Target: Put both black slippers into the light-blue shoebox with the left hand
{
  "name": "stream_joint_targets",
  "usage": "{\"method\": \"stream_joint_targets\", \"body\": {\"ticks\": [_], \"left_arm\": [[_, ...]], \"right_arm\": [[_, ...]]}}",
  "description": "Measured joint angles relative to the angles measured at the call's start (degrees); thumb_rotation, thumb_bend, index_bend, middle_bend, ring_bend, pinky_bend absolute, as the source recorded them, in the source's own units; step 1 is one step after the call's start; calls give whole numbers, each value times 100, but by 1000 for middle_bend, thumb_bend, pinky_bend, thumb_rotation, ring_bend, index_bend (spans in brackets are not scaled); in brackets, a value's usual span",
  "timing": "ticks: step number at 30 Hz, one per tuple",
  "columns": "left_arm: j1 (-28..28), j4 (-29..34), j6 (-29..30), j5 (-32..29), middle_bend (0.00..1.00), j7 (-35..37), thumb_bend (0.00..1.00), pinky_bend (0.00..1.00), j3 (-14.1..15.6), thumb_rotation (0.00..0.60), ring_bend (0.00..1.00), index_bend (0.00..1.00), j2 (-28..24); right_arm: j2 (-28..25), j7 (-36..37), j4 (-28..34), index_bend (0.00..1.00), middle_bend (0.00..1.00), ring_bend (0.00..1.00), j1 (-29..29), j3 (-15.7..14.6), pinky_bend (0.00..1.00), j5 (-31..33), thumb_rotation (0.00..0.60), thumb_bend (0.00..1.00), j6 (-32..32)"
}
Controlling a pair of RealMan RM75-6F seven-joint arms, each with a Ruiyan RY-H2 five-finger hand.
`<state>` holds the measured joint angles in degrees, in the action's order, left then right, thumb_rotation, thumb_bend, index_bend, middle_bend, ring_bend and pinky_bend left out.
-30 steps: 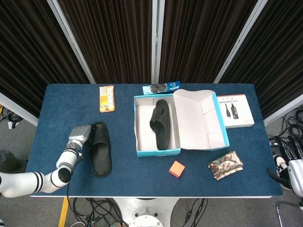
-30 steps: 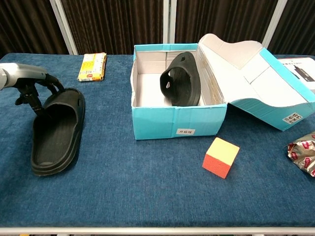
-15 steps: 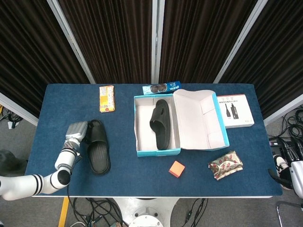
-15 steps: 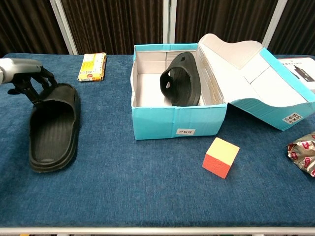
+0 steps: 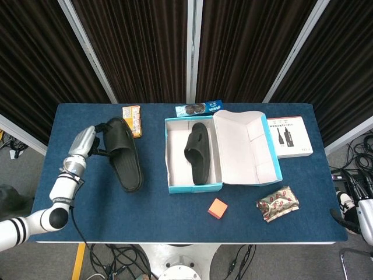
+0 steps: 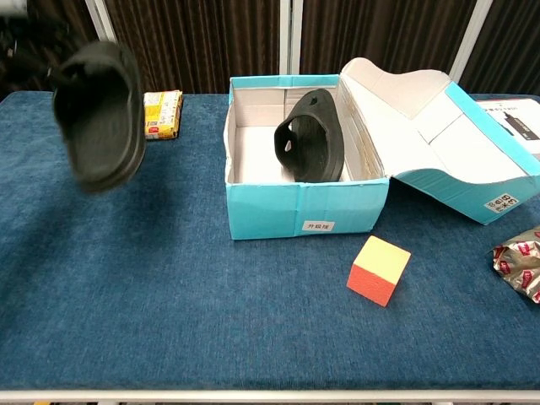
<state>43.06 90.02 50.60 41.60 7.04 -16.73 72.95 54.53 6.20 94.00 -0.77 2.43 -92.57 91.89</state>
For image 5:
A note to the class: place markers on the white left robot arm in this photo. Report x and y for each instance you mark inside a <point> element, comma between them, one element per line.
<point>62,186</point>

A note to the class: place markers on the blue cookie package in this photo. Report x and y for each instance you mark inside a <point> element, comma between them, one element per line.
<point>209,106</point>

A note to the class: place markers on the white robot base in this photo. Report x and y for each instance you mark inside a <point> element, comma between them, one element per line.
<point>180,262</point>

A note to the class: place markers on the silver red foil snack bag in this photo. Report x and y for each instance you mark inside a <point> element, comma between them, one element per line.
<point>277,204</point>

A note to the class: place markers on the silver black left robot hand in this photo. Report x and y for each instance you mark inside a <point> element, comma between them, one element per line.
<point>81,143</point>

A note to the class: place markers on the white partition rail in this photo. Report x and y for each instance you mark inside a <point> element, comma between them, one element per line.
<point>349,138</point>
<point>23,132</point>

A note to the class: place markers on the black rubber slipper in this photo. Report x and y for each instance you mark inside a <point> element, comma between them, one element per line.
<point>126,163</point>
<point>198,157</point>

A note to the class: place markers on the light blue cardboard shoe box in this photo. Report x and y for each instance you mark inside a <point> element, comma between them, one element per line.
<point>242,151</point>

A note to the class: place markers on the white box with device print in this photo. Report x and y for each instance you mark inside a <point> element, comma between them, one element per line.
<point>294,137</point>

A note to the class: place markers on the white partition post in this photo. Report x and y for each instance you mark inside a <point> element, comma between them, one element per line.
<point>193,52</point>
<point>295,52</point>
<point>87,52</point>

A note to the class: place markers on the blue table cloth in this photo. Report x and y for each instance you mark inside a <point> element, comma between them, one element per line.
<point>163,216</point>

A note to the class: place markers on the white black sneaker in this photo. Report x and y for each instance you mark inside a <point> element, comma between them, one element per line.
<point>345,201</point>

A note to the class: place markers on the dark brown pleated curtain panel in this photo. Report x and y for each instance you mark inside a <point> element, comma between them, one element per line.
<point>344,73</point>
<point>247,43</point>
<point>35,58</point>
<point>140,43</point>

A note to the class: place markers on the yellow floor tape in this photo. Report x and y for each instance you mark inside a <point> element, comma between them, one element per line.
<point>78,262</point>

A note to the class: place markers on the orange and yellow cube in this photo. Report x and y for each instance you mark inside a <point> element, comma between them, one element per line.
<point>217,208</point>

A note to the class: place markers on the yellow snack packet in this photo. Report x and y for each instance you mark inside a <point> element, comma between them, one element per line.
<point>133,122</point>

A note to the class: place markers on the black power strip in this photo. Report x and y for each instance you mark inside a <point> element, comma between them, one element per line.
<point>341,176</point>

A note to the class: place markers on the metal chair leg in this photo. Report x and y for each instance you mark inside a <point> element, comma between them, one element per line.
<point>344,262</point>

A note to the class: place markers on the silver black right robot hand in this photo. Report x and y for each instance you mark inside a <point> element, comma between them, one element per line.
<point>365,218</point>

